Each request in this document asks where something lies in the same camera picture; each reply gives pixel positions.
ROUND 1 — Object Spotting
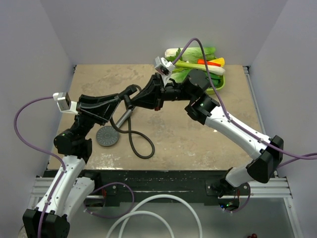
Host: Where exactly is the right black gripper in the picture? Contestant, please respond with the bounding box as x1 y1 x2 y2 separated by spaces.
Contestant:
129 72 195 112

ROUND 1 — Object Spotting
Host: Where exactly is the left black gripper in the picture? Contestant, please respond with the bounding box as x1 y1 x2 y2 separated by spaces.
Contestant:
71 93 121 141

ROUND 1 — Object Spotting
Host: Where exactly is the black T-shaped fitting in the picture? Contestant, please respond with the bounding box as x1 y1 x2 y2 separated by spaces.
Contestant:
123 95 135 110

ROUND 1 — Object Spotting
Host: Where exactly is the black shower hose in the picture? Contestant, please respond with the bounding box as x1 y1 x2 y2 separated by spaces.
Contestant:
110 84 156 159

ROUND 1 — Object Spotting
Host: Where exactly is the grey shower head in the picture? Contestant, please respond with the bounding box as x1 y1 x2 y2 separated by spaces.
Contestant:
96 109 134 148

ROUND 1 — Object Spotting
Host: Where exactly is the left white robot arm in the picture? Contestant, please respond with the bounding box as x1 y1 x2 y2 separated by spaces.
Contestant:
23 92 121 238

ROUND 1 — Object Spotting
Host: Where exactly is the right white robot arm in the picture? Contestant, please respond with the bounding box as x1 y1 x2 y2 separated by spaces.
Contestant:
123 69 284 195

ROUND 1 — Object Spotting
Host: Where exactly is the napa cabbage in front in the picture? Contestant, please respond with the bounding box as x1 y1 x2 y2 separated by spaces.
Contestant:
171 69 191 83

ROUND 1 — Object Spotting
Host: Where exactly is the napa cabbage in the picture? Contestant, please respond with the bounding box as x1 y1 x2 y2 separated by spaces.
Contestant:
164 47 216 63
171 69 191 83

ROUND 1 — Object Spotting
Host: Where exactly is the napa cabbage at back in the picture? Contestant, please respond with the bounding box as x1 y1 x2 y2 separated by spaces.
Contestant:
164 47 216 63

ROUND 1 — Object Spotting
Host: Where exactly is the orange carrot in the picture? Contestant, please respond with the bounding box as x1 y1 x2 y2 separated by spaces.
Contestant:
197 59 221 67

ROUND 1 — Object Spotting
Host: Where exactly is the green celery stalk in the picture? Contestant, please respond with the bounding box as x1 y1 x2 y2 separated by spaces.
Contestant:
175 61 225 76

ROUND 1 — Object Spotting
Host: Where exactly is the dark green leafy vegetable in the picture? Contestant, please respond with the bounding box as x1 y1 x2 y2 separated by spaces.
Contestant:
210 73 223 88

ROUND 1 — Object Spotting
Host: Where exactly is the green vegetable tray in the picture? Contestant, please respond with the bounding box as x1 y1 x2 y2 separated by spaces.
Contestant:
206 73 225 95

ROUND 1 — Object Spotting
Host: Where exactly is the yellow pepper piece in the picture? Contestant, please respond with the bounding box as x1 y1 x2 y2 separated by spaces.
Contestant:
210 58 225 67

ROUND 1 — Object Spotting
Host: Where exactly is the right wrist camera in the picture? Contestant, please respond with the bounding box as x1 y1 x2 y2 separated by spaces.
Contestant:
154 57 175 86

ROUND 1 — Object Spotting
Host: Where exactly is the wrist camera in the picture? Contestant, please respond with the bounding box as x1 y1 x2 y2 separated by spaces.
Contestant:
154 57 175 86
53 92 78 115

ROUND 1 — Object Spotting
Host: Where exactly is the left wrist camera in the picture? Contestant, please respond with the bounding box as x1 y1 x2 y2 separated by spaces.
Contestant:
53 92 78 115

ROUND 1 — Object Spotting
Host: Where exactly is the black mounting base plate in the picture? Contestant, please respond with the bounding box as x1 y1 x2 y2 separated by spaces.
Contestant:
42 170 275 208

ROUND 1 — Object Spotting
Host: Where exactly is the white hose loop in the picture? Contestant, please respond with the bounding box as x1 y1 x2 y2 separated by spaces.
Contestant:
106 192 202 238

